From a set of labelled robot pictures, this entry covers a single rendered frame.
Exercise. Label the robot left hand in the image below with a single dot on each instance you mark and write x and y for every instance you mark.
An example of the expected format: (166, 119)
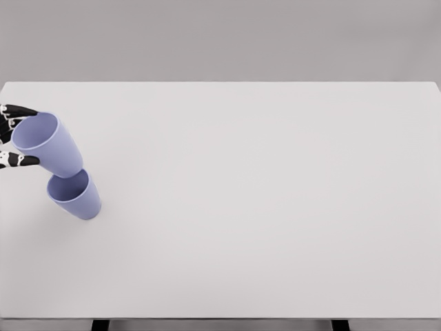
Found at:
(10, 111)

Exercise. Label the lavender plastic cup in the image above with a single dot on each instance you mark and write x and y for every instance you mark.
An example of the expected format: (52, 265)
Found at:
(58, 148)
(81, 203)

